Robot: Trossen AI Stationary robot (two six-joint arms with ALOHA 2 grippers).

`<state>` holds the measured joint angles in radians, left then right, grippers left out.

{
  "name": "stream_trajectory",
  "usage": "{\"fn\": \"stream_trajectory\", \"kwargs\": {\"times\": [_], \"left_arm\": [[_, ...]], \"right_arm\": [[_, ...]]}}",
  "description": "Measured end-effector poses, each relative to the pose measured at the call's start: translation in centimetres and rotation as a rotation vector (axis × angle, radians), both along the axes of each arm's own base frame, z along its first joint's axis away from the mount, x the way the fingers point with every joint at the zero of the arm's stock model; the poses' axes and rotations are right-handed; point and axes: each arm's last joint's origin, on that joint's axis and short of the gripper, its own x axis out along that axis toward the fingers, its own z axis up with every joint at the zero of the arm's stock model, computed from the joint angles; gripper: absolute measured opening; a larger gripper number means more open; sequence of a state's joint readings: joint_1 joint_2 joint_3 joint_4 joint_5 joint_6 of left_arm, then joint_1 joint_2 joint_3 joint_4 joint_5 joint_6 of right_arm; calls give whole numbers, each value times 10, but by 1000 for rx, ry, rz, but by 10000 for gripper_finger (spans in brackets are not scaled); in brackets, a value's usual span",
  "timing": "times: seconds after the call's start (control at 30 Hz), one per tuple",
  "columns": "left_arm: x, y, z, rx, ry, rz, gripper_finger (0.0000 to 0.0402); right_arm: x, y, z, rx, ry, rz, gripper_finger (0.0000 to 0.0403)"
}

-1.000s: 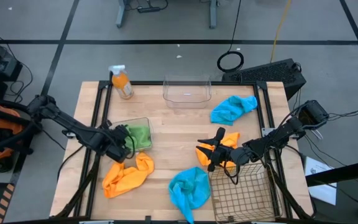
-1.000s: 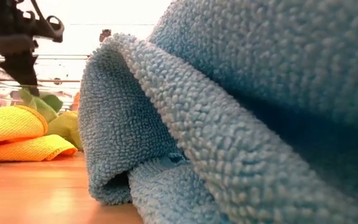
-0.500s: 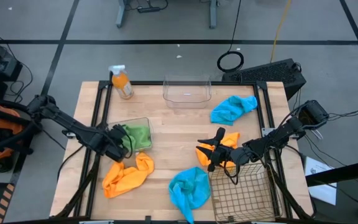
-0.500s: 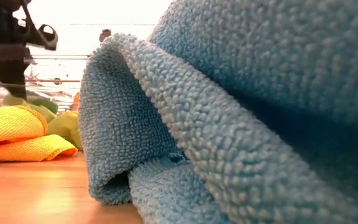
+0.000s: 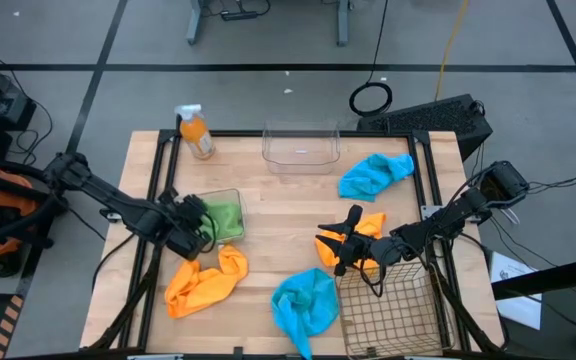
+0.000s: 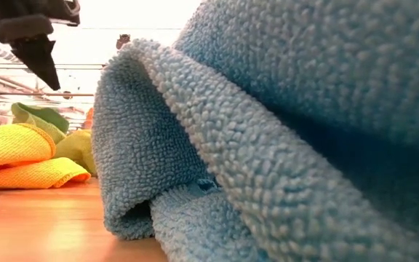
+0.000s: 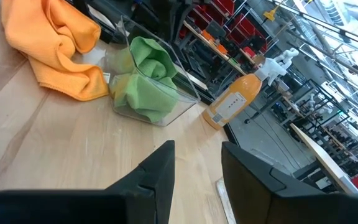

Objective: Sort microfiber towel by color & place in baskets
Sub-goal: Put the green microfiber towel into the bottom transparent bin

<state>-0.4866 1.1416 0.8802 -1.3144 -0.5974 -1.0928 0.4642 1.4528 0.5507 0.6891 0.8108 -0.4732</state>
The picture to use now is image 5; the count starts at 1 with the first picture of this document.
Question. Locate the blue microfiber towel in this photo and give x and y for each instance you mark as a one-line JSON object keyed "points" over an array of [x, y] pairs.
{"points": [[368, 177], [303, 305]]}

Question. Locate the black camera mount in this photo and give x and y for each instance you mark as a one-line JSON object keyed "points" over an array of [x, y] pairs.
{"points": [[238, 351]]}

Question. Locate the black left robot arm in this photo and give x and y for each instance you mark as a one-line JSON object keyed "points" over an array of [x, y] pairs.
{"points": [[113, 200]]}

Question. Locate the black beam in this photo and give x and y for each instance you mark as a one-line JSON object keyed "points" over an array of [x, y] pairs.
{"points": [[548, 277]]}

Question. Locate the grey legged desk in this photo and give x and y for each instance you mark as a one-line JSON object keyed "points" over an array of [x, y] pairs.
{"points": [[342, 25]]}

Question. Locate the orange liquid spray bottle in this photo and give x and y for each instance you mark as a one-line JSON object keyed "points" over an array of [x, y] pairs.
{"points": [[195, 132]]}

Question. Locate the black computer case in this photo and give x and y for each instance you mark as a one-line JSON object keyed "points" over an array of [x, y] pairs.
{"points": [[433, 120]]}

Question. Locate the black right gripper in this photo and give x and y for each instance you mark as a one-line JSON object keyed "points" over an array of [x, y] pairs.
{"points": [[360, 247]]}

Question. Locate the white paper sheet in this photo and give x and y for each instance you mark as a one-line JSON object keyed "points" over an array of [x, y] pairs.
{"points": [[513, 280]]}

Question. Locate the orange microfiber towel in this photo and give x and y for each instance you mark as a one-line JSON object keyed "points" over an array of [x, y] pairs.
{"points": [[203, 287], [374, 225]]}

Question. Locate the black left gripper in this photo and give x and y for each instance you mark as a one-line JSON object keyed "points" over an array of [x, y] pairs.
{"points": [[185, 225]]}

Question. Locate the orange and black vacuum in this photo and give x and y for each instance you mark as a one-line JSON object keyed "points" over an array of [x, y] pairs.
{"points": [[3, 200]]}

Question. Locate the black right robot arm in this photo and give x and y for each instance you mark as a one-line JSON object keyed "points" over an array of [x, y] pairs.
{"points": [[448, 222]]}

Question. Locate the black power strip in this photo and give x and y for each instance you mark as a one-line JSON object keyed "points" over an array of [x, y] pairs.
{"points": [[240, 15]]}

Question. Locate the clear plastic bin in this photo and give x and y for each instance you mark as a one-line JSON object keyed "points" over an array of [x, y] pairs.
{"points": [[235, 197], [300, 155]]}

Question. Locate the black aluminium table frame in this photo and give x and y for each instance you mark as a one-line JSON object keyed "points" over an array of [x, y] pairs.
{"points": [[293, 133]]}

